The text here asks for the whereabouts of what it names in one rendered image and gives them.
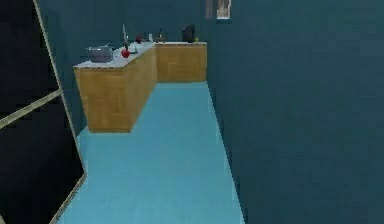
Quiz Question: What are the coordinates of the framed wall picture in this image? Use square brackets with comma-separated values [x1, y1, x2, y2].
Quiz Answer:
[205, 0, 233, 20]

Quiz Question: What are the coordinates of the grey sink tap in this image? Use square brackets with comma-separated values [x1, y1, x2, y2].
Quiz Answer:
[120, 23, 130, 50]

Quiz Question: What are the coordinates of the black coffee machine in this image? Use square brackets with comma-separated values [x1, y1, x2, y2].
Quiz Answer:
[181, 24, 196, 44]

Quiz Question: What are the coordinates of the wooden corner cupboard pale top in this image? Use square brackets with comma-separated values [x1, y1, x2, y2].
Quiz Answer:
[154, 41, 208, 84]

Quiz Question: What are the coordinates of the grey metal pot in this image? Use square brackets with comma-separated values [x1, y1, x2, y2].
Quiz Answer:
[85, 44, 115, 64]

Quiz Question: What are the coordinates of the black fridge with pale trim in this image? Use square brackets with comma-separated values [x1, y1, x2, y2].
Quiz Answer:
[0, 0, 88, 224]

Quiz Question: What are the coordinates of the wooden counter cupboard pale top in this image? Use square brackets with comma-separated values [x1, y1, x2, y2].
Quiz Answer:
[73, 42, 158, 134]

